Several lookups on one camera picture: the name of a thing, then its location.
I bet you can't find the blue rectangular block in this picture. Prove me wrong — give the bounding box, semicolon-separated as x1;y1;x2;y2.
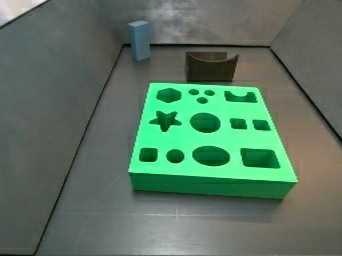
128;20;151;61

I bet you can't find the green shape sorting board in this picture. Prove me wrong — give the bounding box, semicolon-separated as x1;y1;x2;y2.
128;83;298;199

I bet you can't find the dark curved holder stand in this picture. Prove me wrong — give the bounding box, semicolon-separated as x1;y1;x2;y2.
185;52;239;82

